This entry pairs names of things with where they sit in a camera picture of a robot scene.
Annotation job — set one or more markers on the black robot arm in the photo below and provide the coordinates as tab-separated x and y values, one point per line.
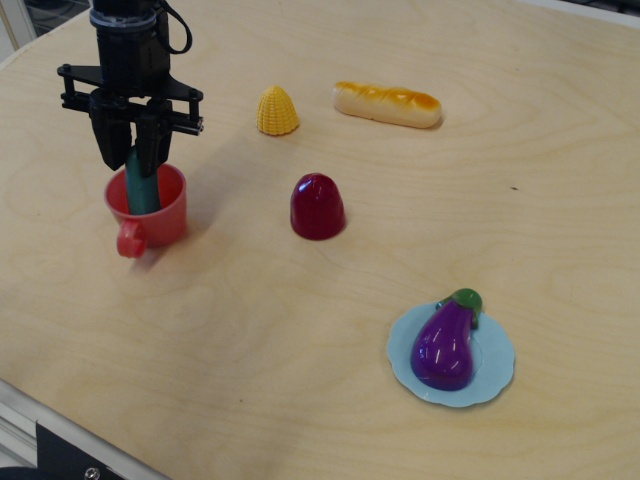
135	7

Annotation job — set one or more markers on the red plastic toy cup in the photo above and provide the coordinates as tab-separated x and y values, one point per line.
162	223

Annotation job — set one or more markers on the green toy cucumber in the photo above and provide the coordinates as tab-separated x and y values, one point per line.
142	191

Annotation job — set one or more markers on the black corner bracket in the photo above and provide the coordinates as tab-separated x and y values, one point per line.
81	458

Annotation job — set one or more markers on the dark red toy dome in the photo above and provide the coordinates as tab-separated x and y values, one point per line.
316	207

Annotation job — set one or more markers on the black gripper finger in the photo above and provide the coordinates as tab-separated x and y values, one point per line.
154	136
111	127

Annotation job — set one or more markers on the light blue toy plate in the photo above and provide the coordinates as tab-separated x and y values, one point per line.
492	352

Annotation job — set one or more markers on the purple toy eggplant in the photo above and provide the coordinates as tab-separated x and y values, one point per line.
441	356

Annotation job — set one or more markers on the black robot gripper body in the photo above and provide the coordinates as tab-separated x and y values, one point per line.
135	47

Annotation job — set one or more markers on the yellow toy corn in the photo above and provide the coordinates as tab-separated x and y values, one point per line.
275	112

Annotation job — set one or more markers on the toy bread loaf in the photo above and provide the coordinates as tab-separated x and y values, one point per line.
391	105

